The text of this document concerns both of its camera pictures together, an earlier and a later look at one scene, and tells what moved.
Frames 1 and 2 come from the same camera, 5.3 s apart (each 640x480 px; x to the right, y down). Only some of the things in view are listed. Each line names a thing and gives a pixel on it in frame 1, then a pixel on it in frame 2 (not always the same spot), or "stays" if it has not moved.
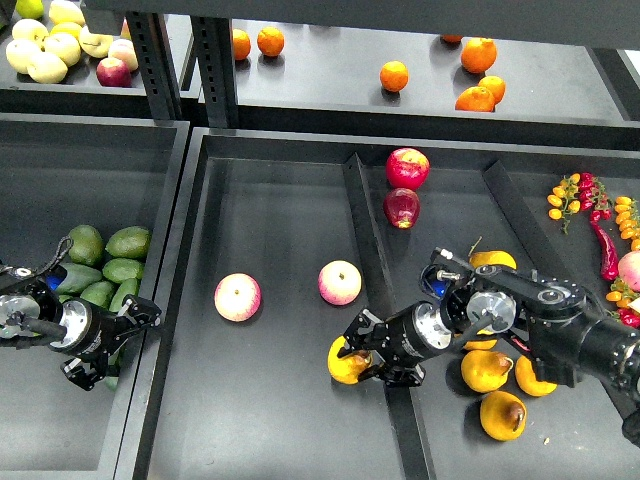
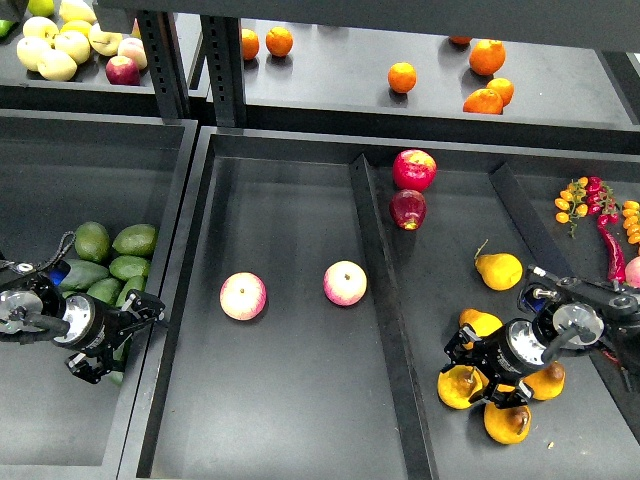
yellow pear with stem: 346,369 -> 457,384
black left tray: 59,172 stays
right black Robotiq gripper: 405,338 -> 509,354
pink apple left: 237,297 stays
